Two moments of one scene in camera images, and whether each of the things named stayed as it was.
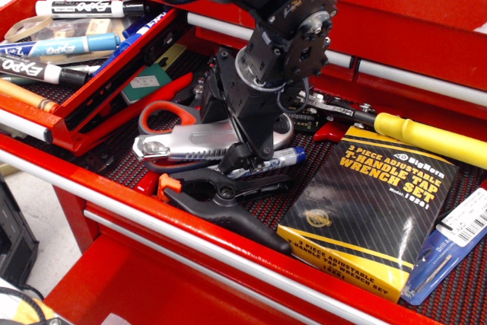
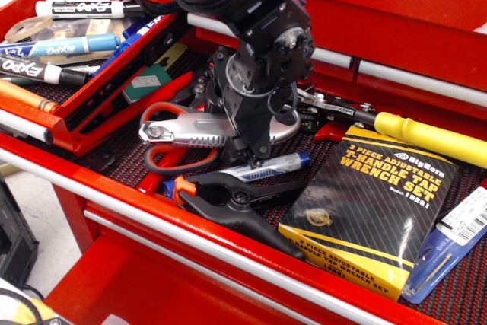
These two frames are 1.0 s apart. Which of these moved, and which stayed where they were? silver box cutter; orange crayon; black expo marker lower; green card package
Moved: silver box cutter
Stayed: orange crayon; black expo marker lower; green card package
